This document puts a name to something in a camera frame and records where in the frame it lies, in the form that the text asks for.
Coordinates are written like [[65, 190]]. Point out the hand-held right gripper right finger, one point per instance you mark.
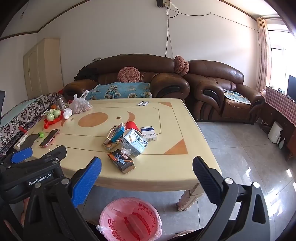
[[205, 179]]

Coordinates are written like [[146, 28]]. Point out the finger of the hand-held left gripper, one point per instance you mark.
[[22, 154], [56, 152]]

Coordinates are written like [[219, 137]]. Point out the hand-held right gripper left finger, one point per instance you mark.
[[86, 180]]

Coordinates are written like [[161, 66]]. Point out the dark printed box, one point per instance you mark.
[[120, 161]]

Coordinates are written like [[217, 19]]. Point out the yellow snack wrapper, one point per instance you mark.
[[111, 146]]

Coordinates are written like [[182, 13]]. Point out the white tissue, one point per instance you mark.
[[126, 151]]

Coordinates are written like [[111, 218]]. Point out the blue cardboard box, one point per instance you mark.
[[118, 133]]

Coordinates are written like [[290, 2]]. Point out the pink trash bin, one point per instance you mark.
[[129, 222]]

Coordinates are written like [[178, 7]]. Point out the blue white carton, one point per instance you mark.
[[134, 142]]

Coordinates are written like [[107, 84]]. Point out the red paper cup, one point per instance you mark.
[[131, 125]]

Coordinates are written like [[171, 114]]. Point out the white and blue medicine box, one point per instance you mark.
[[148, 135]]

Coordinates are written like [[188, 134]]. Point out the smartphone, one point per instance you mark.
[[49, 138]]

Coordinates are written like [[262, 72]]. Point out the small green plastic object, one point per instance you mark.
[[41, 134]]

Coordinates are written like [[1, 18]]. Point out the small red block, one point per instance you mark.
[[22, 129]]

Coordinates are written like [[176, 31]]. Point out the carved wooden table leg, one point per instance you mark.
[[188, 199]]

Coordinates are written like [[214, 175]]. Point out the floral bed cover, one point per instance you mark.
[[13, 125]]

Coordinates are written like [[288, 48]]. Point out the red fruit tray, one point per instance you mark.
[[54, 121]]

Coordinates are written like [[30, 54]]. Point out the green apple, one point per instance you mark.
[[49, 117], [57, 113]]

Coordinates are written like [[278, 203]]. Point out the small white plastic bag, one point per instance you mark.
[[67, 113]]

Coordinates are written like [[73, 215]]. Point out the glass jar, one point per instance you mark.
[[60, 102]]

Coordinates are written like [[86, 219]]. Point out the plastic bag of peanuts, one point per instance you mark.
[[79, 105]]

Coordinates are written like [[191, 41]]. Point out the white air fryer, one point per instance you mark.
[[274, 133]]

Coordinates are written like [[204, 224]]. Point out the white bottle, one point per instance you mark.
[[281, 143]]

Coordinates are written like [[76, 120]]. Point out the dark clothing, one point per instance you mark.
[[86, 73]]

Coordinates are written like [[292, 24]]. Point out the cream wardrobe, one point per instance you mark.
[[42, 67]]

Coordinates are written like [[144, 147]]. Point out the brown leather armchair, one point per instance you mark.
[[212, 92]]

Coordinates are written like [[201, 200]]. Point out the blue patterned seat cloth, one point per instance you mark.
[[235, 96]]

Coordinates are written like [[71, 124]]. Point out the blue patterned cushion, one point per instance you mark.
[[120, 91]]

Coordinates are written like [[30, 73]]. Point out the red checked tablecloth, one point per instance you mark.
[[279, 104]]

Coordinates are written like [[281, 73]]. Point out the pink round cushion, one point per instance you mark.
[[128, 74]]

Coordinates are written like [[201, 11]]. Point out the brown leather sofa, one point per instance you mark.
[[161, 81]]

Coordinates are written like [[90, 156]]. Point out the pink knitted cushion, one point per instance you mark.
[[181, 65]]

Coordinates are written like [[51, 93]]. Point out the black monitor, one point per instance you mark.
[[291, 87]]

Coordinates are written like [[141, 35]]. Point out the pink curtain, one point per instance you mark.
[[263, 53]]

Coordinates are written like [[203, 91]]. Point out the wall socket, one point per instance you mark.
[[161, 2]]

